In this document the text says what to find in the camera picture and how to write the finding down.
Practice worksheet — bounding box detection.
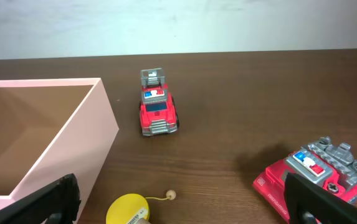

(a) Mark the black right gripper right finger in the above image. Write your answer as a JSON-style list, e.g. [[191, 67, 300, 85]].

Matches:
[[284, 173, 357, 224]]

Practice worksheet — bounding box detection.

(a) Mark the yellow wooden rattle drum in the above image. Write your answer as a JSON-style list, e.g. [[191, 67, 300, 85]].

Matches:
[[105, 190, 177, 224]]

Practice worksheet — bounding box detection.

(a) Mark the red fire truck grey top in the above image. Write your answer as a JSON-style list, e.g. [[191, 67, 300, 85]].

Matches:
[[252, 136, 357, 222]]

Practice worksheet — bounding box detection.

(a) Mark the red fire truck with ladder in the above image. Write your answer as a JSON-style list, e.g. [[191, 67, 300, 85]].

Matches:
[[139, 68, 179, 136]]

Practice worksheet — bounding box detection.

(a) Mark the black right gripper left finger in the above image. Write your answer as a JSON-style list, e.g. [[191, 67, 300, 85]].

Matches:
[[0, 174, 81, 224]]

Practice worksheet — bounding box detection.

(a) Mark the pink box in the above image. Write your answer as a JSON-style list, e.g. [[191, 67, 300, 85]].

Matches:
[[0, 78, 118, 210]]

